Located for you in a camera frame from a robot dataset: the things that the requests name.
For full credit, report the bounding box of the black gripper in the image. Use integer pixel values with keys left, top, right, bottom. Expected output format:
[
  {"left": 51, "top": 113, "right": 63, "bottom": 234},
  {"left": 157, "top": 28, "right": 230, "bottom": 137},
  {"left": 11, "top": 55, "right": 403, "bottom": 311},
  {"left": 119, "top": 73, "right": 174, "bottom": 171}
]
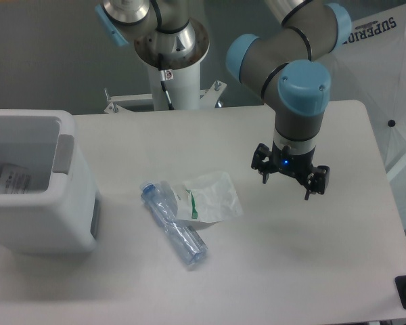
[{"left": 251, "top": 143, "right": 330, "bottom": 200}]

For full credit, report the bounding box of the clear plastic bag green stripe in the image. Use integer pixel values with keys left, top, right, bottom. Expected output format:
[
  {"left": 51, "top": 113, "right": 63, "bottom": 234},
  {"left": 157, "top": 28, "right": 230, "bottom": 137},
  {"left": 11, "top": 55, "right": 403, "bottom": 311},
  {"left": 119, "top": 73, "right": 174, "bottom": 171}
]
[{"left": 160, "top": 171, "right": 244, "bottom": 223}]

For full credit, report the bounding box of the crushed clear plastic bottle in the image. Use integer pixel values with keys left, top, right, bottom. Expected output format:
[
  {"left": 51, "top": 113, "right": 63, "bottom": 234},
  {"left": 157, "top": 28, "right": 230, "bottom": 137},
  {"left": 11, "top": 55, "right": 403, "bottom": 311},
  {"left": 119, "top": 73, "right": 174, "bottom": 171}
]
[{"left": 140, "top": 181, "right": 208, "bottom": 266}]

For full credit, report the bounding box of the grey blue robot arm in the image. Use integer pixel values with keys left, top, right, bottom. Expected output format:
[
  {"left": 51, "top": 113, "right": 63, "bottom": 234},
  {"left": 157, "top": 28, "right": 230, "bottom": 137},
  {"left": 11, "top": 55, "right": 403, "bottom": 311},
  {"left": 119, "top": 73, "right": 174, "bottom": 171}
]
[{"left": 95, "top": 1, "right": 352, "bottom": 195}]

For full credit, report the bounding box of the white plastic trash can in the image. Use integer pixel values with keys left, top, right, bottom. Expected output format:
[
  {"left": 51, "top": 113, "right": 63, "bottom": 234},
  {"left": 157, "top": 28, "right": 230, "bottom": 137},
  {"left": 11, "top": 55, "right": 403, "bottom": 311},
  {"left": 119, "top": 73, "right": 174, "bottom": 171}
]
[{"left": 0, "top": 109, "right": 100, "bottom": 254}]

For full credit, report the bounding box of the white printed paper trash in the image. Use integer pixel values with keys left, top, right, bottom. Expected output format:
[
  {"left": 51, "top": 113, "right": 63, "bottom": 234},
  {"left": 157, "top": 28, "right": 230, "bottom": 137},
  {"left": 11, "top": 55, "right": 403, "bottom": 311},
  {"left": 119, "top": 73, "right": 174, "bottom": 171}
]
[{"left": 0, "top": 164, "right": 32, "bottom": 194}]

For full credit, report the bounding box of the white umbrella with lettering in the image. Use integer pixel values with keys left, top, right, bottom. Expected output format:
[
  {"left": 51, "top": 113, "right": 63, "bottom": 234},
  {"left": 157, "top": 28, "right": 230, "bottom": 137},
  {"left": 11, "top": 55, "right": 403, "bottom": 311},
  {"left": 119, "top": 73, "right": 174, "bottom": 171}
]
[{"left": 320, "top": 4, "right": 406, "bottom": 229}]

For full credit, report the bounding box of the white metal base bracket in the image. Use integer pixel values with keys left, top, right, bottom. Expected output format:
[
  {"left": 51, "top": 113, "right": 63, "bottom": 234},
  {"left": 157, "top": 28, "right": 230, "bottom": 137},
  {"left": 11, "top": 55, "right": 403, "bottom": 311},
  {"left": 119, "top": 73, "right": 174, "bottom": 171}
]
[{"left": 104, "top": 80, "right": 227, "bottom": 114}]

